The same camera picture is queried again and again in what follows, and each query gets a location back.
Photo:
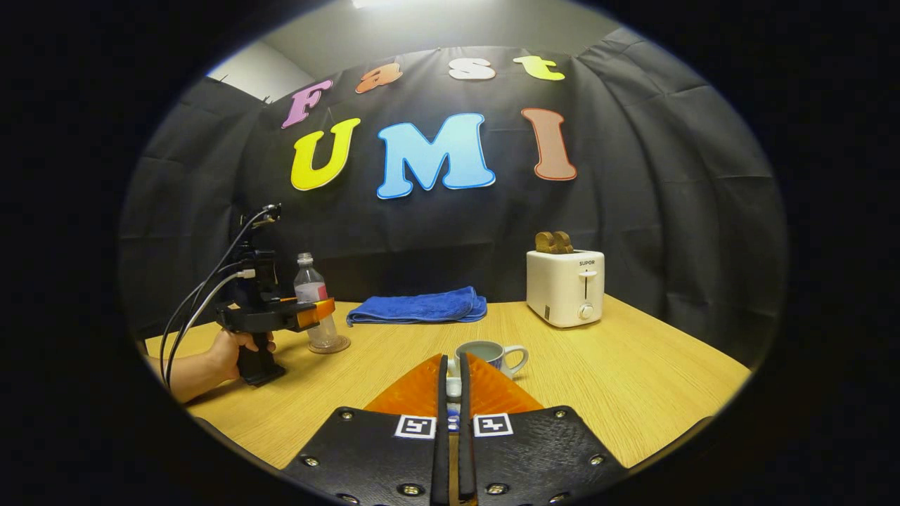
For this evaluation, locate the round brown coaster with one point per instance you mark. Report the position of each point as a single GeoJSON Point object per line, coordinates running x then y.
{"type": "Point", "coordinates": [341, 346]}

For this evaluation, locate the ceiling light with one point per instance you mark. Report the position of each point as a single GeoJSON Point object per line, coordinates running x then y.
{"type": "Point", "coordinates": [373, 3]}

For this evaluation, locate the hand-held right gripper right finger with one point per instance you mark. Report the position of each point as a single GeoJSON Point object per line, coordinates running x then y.
{"type": "Point", "coordinates": [465, 457]}

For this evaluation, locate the clear plastic water bottle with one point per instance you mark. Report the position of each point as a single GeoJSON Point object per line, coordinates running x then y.
{"type": "Point", "coordinates": [313, 292]}

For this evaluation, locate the brown bread slice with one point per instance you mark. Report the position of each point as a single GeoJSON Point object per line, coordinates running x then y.
{"type": "Point", "coordinates": [543, 242]}
{"type": "Point", "coordinates": [564, 243]}

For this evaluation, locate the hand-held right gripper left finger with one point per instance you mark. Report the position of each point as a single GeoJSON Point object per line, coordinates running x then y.
{"type": "Point", "coordinates": [441, 457]}

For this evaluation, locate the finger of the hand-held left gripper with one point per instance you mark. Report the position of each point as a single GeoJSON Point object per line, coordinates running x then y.
{"type": "Point", "coordinates": [316, 313]}

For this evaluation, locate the black backdrop cloth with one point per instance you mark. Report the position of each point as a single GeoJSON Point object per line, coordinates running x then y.
{"type": "Point", "coordinates": [668, 211]}

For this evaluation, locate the white toaster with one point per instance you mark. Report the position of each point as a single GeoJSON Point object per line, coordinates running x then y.
{"type": "Point", "coordinates": [562, 288]}

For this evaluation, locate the white teacup lid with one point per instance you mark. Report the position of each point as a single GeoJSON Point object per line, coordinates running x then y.
{"type": "Point", "coordinates": [454, 383]}

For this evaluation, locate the blue folded towel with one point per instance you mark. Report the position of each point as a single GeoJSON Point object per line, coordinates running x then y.
{"type": "Point", "coordinates": [422, 306]}

